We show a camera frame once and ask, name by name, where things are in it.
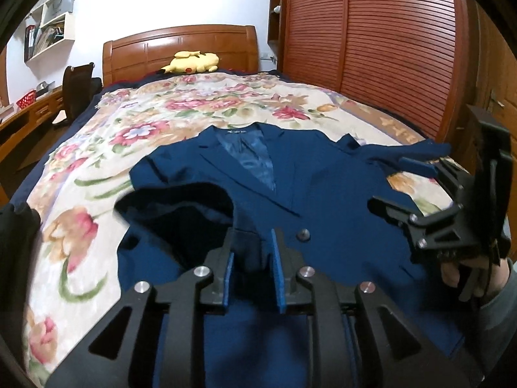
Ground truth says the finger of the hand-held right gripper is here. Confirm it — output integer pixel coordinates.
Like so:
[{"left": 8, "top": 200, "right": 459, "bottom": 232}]
[
  {"left": 398, "top": 156, "right": 475, "bottom": 207},
  {"left": 369, "top": 196, "right": 474, "bottom": 268}
]

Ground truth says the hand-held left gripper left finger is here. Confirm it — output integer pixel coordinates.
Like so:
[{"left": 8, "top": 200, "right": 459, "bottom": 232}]
[{"left": 48, "top": 228, "right": 237, "bottom": 388}]

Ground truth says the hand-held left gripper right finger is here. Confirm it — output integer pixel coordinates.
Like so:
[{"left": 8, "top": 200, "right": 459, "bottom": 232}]
[{"left": 270, "top": 228, "right": 485, "bottom": 388}]

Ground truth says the navy blue suit jacket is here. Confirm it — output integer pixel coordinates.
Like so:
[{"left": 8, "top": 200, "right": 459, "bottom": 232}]
[{"left": 114, "top": 123, "right": 465, "bottom": 388}]

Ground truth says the person's right forearm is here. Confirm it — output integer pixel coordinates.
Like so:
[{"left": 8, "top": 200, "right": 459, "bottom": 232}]
[{"left": 479, "top": 259, "right": 517, "bottom": 372}]

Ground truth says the person's right hand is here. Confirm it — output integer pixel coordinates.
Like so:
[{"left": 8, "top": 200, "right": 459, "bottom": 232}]
[{"left": 440, "top": 258, "right": 510, "bottom": 305}]

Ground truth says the wooden door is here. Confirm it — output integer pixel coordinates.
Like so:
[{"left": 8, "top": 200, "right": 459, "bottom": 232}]
[{"left": 469, "top": 4, "right": 517, "bottom": 178}]

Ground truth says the wooden louvered wardrobe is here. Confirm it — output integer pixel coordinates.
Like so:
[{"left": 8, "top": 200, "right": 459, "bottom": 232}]
[{"left": 280, "top": 0, "right": 471, "bottom": 142}]

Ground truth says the floral blanket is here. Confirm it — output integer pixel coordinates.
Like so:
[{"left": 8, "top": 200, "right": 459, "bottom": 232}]
[{"left": 24, "top": 70, "right": 457, "bottom": 388}]

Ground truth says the wooden open shelf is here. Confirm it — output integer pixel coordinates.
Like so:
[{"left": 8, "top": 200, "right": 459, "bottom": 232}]
[{"left": 267, "top": 0, "right": 284, "bottom": 55}]

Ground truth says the dark cloth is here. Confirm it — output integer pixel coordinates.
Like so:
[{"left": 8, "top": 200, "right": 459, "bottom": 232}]
[{"left": 0, "top": 201, "right": 41, "bottom": 292}]

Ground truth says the yellow plush toy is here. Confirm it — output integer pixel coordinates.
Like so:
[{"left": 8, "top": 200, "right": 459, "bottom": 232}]
[{"left": 159, "top": 50, "right": 221, "bottom": 75}]

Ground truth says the black office chair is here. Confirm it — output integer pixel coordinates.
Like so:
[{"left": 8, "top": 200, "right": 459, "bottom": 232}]
[{"left": 52, "top": 62, "right": 102, "bottom": 130}]

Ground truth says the wooden headboard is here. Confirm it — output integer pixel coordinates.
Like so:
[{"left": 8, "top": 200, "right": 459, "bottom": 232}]
[{"left": 102, "top": 25, "right": 259, "bottom": 87}]

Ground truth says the wooden desk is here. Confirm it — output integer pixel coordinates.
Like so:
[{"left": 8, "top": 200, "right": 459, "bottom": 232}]
[{"left": 0, "top": 85, "right": 65, "bottom": 178}]

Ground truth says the white wall shelf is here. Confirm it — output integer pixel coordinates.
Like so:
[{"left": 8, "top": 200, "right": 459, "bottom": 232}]
[{"left": 24, "top": 0, "right": 81, "bottom": 63}]

